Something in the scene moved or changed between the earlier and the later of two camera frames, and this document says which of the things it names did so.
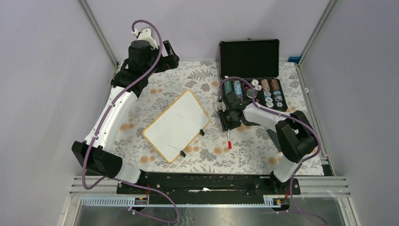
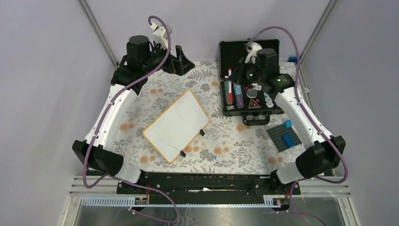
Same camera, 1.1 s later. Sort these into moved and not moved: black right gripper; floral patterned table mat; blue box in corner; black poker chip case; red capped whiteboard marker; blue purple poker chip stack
Moved: red capped whiteboard marker; black right gripper
Not moved: black poker chip case; blue box in corner; floral patterned table mat; blue purple poker chip stack
